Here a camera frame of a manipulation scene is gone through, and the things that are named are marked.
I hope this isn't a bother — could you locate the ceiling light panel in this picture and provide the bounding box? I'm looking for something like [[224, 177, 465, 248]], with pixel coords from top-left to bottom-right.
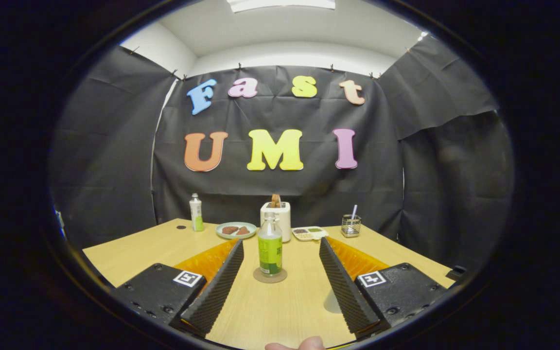
[[227, 0, 336, 13]]

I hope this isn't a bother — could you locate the white cup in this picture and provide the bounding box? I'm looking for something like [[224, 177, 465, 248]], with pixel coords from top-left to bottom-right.
[[323, 289, 343, 315]]

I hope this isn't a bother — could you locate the pale green plate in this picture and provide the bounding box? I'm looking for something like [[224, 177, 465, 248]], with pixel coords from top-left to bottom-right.
[[216, 222, 257, 240]]

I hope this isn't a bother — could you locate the black backdrop cloth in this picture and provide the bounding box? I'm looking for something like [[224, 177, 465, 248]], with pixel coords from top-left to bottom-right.
[[49, 36, 515, 270]]

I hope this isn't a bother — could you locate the wooden table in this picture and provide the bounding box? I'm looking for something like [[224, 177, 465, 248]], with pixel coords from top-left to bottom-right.
[[82, 218, 455, 350]]

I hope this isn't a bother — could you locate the white divided snack tray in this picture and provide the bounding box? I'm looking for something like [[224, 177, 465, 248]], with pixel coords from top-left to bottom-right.
[[292, 226, 329, 242]]

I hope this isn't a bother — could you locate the small white green bottle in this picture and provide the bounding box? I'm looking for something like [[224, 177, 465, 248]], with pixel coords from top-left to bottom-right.
[[189, 193, 205, 232]]

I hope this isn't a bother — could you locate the clear juice bottle green label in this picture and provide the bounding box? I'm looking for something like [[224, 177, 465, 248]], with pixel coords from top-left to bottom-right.
[[258, 211, 283, 278]]

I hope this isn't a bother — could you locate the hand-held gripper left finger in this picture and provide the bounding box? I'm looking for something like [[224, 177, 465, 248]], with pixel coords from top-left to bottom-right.
[[115, 238, 245, 336]]

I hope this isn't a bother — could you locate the round brown coaster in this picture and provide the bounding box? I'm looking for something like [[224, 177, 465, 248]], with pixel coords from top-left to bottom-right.
[[253, 266, 288, 284]]

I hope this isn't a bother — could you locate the cream toaster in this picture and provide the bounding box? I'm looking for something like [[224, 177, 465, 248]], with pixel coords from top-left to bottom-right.
[[260, 201, 292, 243]]

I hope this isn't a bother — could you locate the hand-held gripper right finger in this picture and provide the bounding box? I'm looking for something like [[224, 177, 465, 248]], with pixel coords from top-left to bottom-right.
[[319, 237, 451, 335]]

